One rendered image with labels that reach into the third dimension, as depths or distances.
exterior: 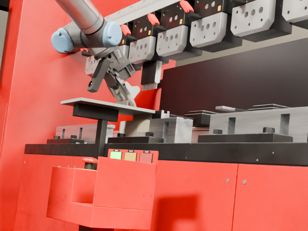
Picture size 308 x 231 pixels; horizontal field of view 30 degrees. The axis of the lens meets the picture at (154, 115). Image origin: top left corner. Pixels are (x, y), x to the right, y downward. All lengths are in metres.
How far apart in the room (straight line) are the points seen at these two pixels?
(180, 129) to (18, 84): 1.14
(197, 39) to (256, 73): 0.67
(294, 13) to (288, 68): 0.82
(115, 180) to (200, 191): 0.23
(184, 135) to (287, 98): 0.55
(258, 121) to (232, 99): 1.00
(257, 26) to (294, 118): 0.27
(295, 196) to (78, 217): 0.46
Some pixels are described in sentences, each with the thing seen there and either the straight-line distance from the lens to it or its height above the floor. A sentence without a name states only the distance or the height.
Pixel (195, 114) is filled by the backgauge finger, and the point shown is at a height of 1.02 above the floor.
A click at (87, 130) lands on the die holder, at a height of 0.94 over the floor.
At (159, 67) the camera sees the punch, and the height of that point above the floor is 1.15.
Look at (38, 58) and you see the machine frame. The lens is 2.74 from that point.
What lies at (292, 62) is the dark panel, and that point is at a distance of 2.18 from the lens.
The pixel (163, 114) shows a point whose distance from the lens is 1.86.
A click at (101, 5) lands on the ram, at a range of 2.42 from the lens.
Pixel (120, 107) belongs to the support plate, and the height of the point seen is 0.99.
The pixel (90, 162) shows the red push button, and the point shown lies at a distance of 1.37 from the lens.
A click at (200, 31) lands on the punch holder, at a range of 1.69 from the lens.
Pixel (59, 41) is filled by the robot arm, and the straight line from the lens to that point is 1.79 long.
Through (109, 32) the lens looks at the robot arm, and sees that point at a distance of 1.69.
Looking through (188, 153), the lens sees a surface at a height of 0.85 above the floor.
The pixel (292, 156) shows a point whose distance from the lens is 1.15.
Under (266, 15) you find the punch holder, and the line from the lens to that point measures 1.46.
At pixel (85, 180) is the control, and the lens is 1.32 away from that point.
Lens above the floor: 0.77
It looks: 6 degrees up
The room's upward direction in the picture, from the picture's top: 6 degrees clockwise
